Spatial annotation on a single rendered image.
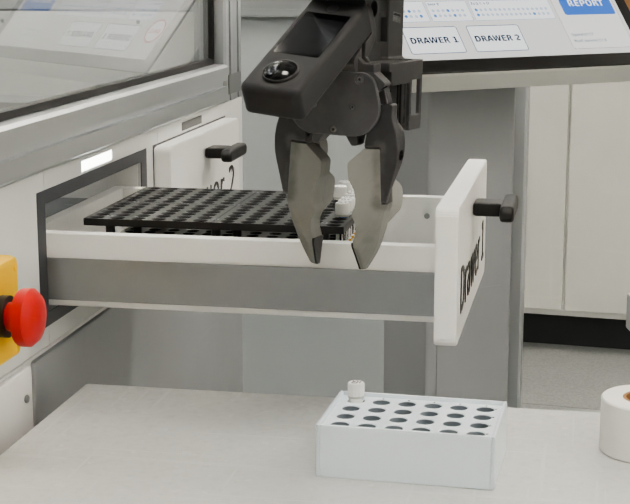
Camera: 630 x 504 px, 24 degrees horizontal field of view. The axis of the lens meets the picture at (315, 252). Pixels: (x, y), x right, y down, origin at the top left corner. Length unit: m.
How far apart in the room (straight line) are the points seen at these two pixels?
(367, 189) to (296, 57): 0.11
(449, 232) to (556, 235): 3.12
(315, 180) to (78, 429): 0.27
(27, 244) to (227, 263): 0.16
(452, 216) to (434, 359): 1.13
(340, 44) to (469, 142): 1.19
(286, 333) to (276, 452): 2.03
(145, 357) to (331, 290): 0.38
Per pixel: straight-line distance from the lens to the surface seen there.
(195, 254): 1.17
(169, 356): 1.57
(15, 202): 1.15
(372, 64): 1.04
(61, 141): 1.24
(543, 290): 4.27
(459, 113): 2.18
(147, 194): 1.36
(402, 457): 1.01
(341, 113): 1.05
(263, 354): 3.12
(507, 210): 1.22
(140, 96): 1.43
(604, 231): 4.21
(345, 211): 1.23
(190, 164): 1.55
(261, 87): 0.98
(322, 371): 3.09
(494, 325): 2.28
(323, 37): 1.02
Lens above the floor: 1.11
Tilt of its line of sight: 11 degrees down
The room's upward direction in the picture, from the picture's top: straight up
